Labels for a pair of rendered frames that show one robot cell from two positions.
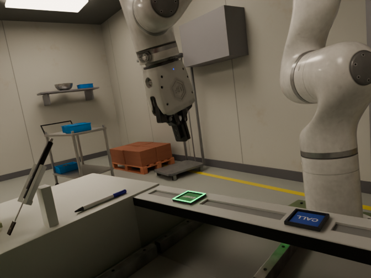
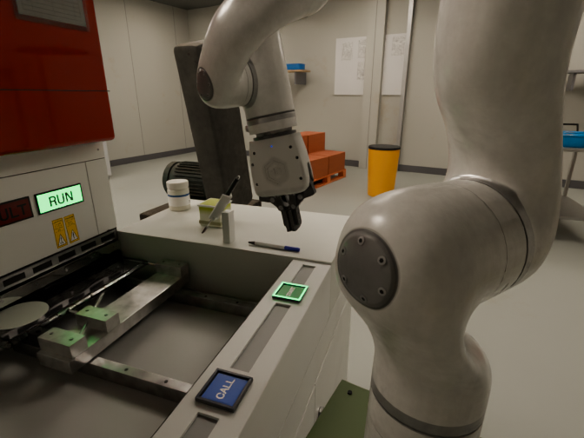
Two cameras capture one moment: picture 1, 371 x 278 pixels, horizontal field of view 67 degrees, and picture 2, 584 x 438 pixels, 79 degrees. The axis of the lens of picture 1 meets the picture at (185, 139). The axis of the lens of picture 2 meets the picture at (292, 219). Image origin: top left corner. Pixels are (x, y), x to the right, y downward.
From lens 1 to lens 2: 69 cm
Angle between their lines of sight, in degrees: 65
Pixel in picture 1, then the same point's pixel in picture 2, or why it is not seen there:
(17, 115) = not seen: hidden behind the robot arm
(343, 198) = not seen: outside the picture
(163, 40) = (251, 114)
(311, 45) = (480, 164)
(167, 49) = (255, 125)
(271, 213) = (255, 361)
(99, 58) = not seen: outside the picture
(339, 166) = (375, 413)
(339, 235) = (182, 419)
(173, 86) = (268, 166)
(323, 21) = (469, 118)
